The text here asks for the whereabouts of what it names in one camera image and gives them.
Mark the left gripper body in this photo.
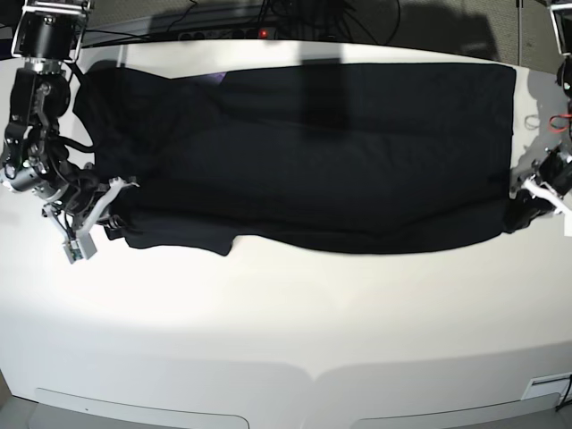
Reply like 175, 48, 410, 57
509, 149, 571, 215

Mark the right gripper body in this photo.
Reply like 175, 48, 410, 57
42, 177, 139, 237

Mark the black T-shirt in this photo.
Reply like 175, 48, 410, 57
73, 63, 517, 256

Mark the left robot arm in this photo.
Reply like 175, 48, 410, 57
507, 1, 571, 223

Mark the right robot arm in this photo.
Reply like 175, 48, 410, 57
1, 1, 135, 240

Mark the white label sticker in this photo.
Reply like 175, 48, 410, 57
521, 375, 570, 400

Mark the black power strip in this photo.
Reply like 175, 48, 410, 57
177, 27, 276, 41

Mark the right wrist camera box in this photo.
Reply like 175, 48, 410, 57
63, 233, 97, 265

